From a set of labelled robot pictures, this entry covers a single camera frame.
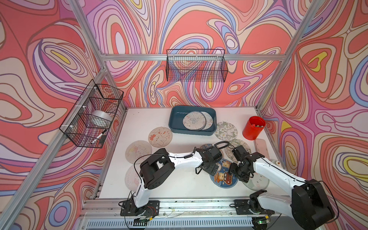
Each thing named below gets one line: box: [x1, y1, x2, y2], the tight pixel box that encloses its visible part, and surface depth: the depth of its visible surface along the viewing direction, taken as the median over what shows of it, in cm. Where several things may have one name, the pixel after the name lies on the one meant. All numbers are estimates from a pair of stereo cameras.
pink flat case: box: [253, 138, 271, 159], surface depth 97 cm
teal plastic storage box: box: [168, 105, 218, 136], surface depth 110 cm
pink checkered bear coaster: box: [148, 126, 173, 148], surface depth 103 cm
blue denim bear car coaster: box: [209, 158, 239, 189], surface depth 85 cm
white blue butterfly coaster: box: [182, 111, 207, 131], surface depth 113 cm
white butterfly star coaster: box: [200, 111, 214, 131], surface depth 113 cm
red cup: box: [241, 115, 266, 141], surface depth 96 cm
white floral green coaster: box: [214, 121, 239, 142], surface depth 107 cm
